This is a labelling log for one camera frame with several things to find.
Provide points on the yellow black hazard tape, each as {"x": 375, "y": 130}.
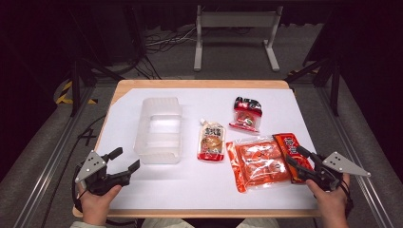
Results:
{"x": 65, "y": 91}

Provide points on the small red black snack packet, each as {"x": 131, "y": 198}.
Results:
{"x": 246, "y": 115}

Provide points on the aluminium rail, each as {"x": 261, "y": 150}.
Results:
{"x": 47, "y": 177}
{"x": 355, "y": 142}

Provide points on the white table sheet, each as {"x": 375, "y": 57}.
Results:
{"x": 190, "y": 190}

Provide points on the person's left hand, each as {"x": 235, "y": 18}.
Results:
{"x": 95, "y": 207}

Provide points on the large orange snack packet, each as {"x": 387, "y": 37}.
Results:
{"x": 259, "y": 164}

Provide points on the black tripod stand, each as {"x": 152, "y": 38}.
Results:
{"x": 334, "y": 82}
{"x": 75, "y": 82}

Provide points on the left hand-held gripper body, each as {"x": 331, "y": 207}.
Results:
{"x": 95, "y": 177}

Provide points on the white metal stand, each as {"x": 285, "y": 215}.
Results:
{"x": 237, "y": 19}

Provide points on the spouted sauce pouch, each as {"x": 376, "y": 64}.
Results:
{"x": 211, "y": 142}

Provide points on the person's right hand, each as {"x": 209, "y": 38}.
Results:
{"x": 332, "y": 202}

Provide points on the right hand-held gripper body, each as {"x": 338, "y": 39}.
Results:
{"x": 329, "y": 174}

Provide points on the clear plastic storage container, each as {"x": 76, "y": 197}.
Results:
{"x": 160, "y": 133}

